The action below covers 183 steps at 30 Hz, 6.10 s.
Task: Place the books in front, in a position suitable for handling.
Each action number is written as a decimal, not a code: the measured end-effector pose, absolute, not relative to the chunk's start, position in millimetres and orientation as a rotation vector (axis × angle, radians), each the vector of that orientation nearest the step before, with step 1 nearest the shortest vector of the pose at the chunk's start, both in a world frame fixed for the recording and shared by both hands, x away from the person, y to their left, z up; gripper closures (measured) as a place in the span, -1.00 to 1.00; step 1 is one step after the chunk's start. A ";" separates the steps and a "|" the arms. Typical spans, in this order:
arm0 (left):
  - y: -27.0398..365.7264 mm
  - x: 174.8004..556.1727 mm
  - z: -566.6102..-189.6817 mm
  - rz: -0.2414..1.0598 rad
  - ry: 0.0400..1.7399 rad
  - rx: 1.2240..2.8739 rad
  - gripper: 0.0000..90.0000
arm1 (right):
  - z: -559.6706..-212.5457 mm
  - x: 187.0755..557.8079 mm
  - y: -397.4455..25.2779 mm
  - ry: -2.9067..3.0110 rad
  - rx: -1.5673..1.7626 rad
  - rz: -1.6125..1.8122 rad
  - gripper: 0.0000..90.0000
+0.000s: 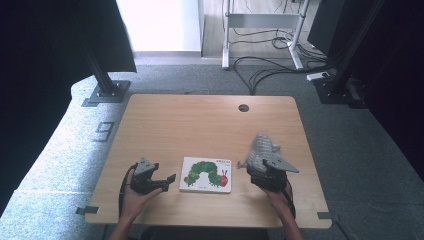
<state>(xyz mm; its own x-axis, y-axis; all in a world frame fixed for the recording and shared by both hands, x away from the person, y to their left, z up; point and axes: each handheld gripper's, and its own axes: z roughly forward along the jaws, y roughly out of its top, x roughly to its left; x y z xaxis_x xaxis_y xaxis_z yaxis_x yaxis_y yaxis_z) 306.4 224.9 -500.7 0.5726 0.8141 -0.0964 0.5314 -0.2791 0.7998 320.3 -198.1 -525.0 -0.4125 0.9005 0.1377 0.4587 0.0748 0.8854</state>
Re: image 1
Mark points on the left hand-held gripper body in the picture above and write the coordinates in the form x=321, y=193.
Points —
x=144, y=166

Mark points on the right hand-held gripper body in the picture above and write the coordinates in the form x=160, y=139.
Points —
x=273, y=176

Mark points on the grey knitted pouch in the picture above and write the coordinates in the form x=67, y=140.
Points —
x=263, y=150

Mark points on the caterpillar picture book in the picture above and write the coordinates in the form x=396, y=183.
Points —
x=205, y=175

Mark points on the person's right hand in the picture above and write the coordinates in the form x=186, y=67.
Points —
x=278, y=200

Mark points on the person's left hand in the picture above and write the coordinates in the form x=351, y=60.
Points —
x=133, y=203

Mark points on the black metal stand, grey base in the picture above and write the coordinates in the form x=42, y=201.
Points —
x=108, y=91

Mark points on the white power strip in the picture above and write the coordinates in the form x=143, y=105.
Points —
x=318, y=76

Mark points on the black curtain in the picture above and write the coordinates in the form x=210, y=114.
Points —
x=40, y=83

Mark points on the white panel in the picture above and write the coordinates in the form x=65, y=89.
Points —
x=160, y=25

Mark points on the white desk frame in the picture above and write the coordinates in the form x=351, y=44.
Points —
x=260, y=20

